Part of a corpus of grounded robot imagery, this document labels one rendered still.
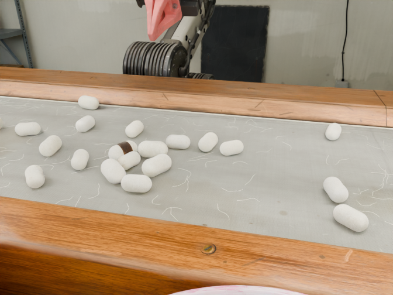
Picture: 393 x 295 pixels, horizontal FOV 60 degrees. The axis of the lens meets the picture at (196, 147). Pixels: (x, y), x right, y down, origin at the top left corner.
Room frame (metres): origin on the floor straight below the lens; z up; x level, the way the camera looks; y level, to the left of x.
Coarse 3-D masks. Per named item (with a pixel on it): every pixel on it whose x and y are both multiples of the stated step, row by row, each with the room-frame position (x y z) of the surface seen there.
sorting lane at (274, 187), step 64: (64, 128) 0.47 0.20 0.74; (192, 128) 0.47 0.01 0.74; (256, 128) 0.47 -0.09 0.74; (320, 128) 0.47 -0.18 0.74; (384, 128) 0.47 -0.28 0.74; (0, 192) 0.30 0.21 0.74; (64, 192) 0.30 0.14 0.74; (128, 192) 0.30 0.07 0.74; (192, 192) 0.30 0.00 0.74; (256, 192) 0.30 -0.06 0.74; (320, 192) 0.30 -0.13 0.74; (384, 192) 0.30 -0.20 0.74
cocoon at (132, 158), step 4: (132, 152) 0.36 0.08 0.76; (136, 152) 0.36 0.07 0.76; (120, 156) 0.35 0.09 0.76; (124, 156) 0.35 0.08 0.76; (128, 156) 0.35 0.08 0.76; (132, 156) 0.35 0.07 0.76; (136, 156) 0.35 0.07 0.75; (120, 160) 0.34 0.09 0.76; (124, 160) 0.34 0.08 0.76; (128, 160) 0.35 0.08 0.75; (132, 160) 0.35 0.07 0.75; (136, 160) 0.35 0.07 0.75; (120, 164) 0.34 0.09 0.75; (124, 164) 0.34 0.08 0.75; (128, 164) 0.34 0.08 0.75; (132, 164) 0.35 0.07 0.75; (136, 164) 0.35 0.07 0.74; (124, 168) 0.34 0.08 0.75; (128, 168) 0.34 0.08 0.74
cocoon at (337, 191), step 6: (330, 180) 0.30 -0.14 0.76; (336, 180) 0.30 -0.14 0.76; (324, 186) 0.30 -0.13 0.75; (330, 186) 0.29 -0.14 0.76; (336, 186) 0.29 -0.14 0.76; (342, 186) 0.29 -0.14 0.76; (330, 192) 0.28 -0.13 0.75; (336, 192) 0.28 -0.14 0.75; (342, 192) 0.28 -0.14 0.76; (348, 192) 0.28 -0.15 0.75; (330, 198) 0.28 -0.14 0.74; (336, 198) 0.28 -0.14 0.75; (342, 198) 0.28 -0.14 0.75
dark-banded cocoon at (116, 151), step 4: (128, 140) 0.38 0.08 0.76; (132, 144) 0.38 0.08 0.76; (112, 148) 0.36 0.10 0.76; (116, 148) 0.36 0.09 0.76; (120, 148) 0.36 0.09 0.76; (132, 148) 0.37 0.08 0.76; (136, 148) 0.38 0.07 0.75; (112, 152) 0.36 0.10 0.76; (116, 152) 0.36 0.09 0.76; (120, 152) 0.36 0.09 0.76; (112, 156) 0.36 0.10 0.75; (116, 156) 0.36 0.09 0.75; (116, 160) 0.36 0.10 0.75
